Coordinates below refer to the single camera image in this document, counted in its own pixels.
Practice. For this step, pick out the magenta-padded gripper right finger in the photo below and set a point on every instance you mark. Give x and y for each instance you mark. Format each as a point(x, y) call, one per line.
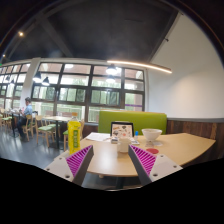
point(144, 160)

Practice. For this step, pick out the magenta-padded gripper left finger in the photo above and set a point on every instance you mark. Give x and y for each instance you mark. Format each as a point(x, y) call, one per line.
point(79, 160)

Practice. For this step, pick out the yellow drink bottle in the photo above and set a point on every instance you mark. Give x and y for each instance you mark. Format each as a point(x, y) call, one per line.
point(74, 136)

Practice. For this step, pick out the flat round red coaster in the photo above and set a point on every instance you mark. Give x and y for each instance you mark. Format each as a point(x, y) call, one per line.
point(152, 151)

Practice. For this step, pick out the white mug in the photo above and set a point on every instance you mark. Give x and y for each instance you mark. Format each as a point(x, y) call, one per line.
point(124, 145)

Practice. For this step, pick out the small blue-capped bottle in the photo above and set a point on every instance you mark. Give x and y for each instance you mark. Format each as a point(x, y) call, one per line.
point(136, 135)

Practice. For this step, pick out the white bowl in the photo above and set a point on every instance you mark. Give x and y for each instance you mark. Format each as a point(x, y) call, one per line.
point(151, 134)

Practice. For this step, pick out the white paper sheet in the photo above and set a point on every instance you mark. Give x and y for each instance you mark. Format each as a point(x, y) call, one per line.
point(97, 136)

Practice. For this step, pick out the small dark box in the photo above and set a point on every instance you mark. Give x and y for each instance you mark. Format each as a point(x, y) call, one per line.
point(114, 140)

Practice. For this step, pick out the black tablet with stickers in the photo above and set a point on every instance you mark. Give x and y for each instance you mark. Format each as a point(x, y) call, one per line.
point(122, 130)

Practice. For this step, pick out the green bench backrest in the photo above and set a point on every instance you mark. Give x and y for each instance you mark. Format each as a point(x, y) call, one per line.
point(146, 121)

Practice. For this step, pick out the wooden chairs with green seats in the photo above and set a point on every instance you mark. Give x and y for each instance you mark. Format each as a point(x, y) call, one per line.
point(45, 128)

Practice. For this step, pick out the wooden dining table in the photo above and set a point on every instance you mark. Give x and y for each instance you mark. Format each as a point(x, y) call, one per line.
point(56, 118)

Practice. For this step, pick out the person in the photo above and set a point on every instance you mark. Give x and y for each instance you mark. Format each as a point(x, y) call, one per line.
point(26, 115)

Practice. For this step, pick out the curved linear ceiling light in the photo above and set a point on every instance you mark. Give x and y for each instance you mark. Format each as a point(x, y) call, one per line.
point(143, 65)

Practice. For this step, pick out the black pendant lamps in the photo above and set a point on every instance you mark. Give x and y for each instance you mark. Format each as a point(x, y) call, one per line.
point(111, 70)

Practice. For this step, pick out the dark-framed window wall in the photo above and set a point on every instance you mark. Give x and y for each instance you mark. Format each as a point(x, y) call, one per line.
point(75, 80)

